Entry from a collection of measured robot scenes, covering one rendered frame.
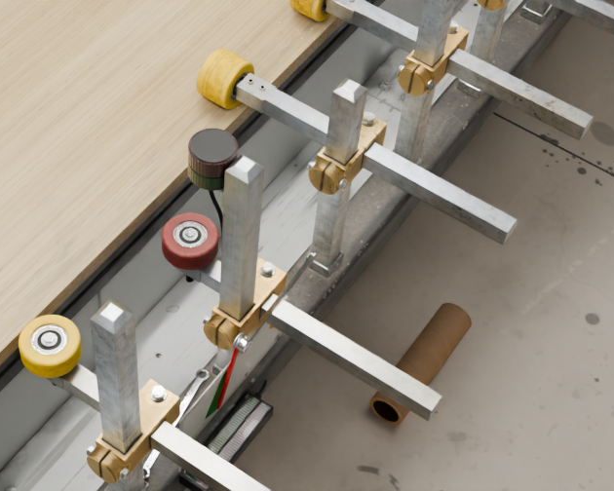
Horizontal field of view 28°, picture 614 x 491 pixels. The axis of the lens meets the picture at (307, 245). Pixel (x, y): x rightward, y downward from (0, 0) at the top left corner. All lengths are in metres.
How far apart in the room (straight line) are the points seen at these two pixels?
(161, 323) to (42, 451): 0.28
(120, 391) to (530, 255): 1.66
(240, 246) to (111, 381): 0.25
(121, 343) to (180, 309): 0.63
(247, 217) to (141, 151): 0.37
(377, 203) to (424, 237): 0.88
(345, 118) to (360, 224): 0.38
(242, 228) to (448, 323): 1.23
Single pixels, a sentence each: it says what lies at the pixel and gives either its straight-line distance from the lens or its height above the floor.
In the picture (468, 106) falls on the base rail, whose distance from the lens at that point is 2.24.
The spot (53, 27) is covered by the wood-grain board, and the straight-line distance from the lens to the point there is 2.03.
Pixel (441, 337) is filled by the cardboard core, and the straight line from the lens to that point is 2.67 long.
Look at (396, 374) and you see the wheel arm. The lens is 1.68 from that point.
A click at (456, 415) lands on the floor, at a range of 2.67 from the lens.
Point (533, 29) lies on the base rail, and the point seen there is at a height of 0.70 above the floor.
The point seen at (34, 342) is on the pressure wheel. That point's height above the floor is 0.91.
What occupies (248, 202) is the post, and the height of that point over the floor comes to 1.13.
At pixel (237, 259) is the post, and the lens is 1.58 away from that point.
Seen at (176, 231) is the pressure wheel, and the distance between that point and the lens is 1.74.
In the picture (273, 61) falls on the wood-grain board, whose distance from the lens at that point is 1.98.
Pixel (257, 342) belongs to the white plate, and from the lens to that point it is 1.79.
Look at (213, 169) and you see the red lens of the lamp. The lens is 1.47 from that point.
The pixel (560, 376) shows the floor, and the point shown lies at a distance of 2.78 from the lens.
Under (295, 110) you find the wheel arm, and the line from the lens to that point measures 1.82.
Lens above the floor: 2.28
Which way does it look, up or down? 53 degrees down
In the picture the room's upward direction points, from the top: 8 degrees clockwise
